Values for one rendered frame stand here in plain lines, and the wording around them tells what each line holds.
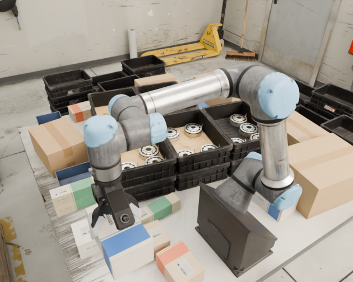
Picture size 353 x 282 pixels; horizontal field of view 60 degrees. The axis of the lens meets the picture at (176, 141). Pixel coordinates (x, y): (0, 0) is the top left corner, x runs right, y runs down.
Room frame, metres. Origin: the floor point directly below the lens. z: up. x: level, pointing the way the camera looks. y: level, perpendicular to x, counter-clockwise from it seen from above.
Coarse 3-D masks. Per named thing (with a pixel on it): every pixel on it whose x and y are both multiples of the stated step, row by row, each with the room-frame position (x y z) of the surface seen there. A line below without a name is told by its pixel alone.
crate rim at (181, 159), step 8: (176, 112) 1.51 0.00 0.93; (184, 112) 1.52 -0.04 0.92; (208, 120) 1.44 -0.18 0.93; (216, 128) 1.36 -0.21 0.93; (224, 136) 1.29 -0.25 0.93; (232, 144) 1.22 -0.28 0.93; (176, 152) 1.14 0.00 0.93; (200, 152) 1.15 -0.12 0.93; (208, 152) 1.15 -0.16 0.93; (216, 152) 1.17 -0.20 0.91; (176, 160) 1.11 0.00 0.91; (184, 160) 1.11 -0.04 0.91
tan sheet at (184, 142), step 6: (180, 132) 1.46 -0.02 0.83; (180, 138) 1.40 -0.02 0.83; (186, 138) 1.40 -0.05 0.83; (192, 138) 1.40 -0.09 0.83; (198, 138) 1.40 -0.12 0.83; (204, 138) 1.40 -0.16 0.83; (174, 144) 1.34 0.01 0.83; (180, 144) 1.34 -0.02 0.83; (186, 144) 1.34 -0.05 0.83; (192, 144) 1.34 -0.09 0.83; (198, 144) 1.34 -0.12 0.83; (204, 144) 1.34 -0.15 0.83; (180, 150) 1.29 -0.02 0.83; (192, 150) 1.29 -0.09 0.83; (198, 150) 1.29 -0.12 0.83
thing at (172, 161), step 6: (168, 144) 1.20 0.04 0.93; (174, 156) 1.11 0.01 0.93; (156, 162) 1.07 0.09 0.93; (162, 162) 1.07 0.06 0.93; (168, 162) 1.08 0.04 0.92; (174, 162) 1.09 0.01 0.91; (132, 168) 1.02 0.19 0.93; (138, 168) 1.02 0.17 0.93; (144, 168) 1.03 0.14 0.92; (150, 168) 1.04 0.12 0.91; (126, 174) 1.00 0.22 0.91
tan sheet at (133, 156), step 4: (124, 152) 1.26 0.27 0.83; (128, 152) 1.26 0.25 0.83; (132, 152) 1.26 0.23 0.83; (136, 152) 1.26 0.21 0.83; (120, 156) 1.23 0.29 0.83; (124, 156) 1.23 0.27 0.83; (128, 156) 1.23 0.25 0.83; (132, 156) 1.23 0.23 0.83; (136, 156) 1.23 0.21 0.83; (160, 156) 1.23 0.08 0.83; (124, 160) 1.20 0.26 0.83; (128, 160) 1.20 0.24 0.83; (132, 160) 1.20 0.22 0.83; (136, 160) 1.20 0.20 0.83; (140, 160) 1.20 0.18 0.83; (136, 164) 1.16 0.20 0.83; (140, 164) 1.16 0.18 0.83; (144, 164) 1.16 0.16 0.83
